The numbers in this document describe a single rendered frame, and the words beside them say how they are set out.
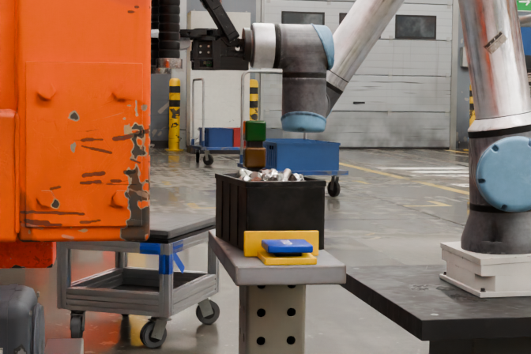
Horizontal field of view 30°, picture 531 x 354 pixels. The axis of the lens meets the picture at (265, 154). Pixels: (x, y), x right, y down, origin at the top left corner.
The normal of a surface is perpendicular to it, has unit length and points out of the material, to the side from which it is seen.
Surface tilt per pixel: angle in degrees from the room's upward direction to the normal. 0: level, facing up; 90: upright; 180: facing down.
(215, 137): 90
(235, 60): 90
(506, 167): 96
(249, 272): 90
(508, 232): 71
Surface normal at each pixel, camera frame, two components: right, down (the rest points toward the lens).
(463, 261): -0.98, 0.00
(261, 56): 0.11, 0.58
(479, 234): -0.73, -0.27
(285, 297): 0.15, 0.05
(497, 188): -0.13, 0.16
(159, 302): -0.31, 0.04
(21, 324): 0.52, 0.05
